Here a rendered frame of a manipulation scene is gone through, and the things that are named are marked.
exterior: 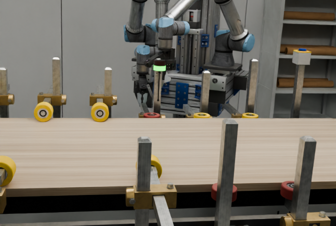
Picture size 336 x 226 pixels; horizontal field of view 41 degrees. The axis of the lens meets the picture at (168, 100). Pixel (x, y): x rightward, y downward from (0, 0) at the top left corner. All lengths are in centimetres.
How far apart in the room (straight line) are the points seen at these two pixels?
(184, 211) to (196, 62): 170
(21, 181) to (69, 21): 347
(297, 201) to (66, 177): 71
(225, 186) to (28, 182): 61
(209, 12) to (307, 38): 251
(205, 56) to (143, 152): 203
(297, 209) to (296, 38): 413
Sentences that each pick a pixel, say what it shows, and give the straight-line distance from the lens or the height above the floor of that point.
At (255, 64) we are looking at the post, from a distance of 235.
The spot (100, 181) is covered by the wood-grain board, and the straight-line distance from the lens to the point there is 144.
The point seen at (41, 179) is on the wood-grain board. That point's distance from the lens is 148.
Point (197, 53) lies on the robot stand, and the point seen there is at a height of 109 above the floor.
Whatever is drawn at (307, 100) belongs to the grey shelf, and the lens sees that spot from 560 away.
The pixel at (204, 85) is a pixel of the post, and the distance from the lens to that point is 230.
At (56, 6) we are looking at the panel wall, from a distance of 481.
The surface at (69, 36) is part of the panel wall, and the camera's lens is 483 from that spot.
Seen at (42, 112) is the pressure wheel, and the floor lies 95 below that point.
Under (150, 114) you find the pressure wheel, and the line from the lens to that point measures 217.
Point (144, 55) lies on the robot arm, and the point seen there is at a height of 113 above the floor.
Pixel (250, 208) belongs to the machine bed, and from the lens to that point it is 157.
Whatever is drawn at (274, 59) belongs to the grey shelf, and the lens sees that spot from 485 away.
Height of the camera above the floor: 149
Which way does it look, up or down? 14 degrees down
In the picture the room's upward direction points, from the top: 3 degrees clockwise
